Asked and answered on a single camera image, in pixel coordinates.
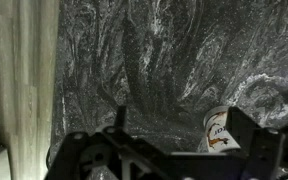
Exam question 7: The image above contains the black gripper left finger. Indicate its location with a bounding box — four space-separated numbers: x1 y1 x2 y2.
113 105 128 130

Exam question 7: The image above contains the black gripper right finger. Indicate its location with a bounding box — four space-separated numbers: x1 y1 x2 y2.
225 106 286 180

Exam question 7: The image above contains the white can with orange print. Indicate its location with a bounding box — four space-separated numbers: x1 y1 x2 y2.
197 105 242 154

